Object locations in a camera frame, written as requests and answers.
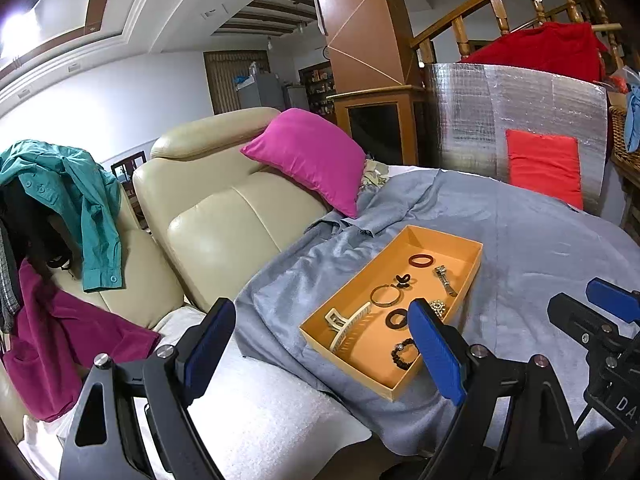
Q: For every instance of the red cushion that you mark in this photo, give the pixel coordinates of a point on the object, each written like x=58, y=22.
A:
x=546, y=164

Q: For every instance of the beige leather sofa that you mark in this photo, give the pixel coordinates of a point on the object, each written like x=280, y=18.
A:
x=216, y=218

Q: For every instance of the magenta pillow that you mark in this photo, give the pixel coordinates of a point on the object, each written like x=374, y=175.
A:
x=314, y=153

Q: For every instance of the cream hair claw clip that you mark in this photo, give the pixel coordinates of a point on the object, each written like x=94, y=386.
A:
x=341, y=325

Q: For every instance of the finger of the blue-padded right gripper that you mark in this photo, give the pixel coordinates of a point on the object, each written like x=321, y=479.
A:
x=612, y=298
x=576, y=320

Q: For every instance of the wooden glass cabinet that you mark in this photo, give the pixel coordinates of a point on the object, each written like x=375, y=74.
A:
x=388, y=123

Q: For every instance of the teal shirt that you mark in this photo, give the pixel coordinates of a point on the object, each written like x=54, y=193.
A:
x=72, y=184

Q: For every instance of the red cloth on railing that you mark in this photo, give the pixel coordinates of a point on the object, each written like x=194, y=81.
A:
x=571, y=50

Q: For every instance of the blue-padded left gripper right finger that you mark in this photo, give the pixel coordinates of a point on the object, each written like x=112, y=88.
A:
x=453, y=364

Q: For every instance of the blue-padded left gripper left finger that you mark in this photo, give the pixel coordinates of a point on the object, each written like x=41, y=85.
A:
x=183, y=373

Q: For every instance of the grey bed sheet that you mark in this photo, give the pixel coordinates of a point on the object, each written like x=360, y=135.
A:
x=534, y=247

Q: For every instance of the brown wooden pillar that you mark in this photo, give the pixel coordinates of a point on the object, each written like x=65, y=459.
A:
x=369, y=43

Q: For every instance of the silver foil insulation panel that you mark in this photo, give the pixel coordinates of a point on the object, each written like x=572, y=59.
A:
x=470, y=107

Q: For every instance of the black beaded scrunchie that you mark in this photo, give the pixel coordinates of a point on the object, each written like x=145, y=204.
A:
x=405, y=353

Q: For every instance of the white towel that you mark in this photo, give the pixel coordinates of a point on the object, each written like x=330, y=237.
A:
x=256, y=420

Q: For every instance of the magenta garment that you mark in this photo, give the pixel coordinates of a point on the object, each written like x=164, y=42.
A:
x=55, y=336

